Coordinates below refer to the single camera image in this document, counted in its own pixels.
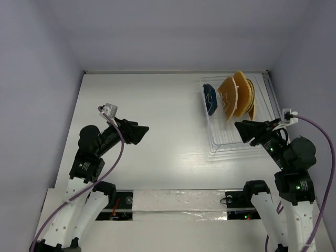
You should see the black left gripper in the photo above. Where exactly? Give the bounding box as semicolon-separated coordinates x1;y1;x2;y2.
96;116;148;155

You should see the round woven plate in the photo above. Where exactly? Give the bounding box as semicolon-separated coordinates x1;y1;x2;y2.
244;78;255;114

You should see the square woven plate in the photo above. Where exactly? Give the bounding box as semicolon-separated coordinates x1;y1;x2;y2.
233;71;252;117
218;76;238;121

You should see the dark blue plate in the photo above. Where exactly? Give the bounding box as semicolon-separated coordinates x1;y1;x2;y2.
203;83;218;116

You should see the round bamboo plate green rim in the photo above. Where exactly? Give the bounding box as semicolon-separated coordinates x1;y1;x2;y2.
247;81;256;113

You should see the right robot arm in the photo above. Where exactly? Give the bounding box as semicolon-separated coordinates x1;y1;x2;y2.
235;119;316;251

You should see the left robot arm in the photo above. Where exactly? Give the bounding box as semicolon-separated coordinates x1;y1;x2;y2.
30;119;149;251

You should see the small woven plate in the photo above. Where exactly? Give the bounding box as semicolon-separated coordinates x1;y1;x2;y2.
248;100;257;121

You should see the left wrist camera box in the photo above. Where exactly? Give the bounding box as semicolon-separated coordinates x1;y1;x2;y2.
98;103;118;118

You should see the clear wire dish rack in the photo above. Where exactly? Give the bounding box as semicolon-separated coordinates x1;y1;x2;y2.
197;75;279;155

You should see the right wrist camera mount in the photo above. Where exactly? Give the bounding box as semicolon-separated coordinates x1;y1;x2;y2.
273;109;299;131

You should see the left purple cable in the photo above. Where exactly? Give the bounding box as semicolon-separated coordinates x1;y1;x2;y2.
29;112;124;252

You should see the purple cable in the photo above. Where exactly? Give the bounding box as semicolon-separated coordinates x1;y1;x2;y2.
264;114;334;252
29;112;124;252

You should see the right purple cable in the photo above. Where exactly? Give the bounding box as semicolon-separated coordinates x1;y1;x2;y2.
264;114;334;252

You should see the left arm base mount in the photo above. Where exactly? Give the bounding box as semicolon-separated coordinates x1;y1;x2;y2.
96;191;133;221

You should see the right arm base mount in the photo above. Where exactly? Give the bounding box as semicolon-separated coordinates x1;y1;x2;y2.
220;191;261;221

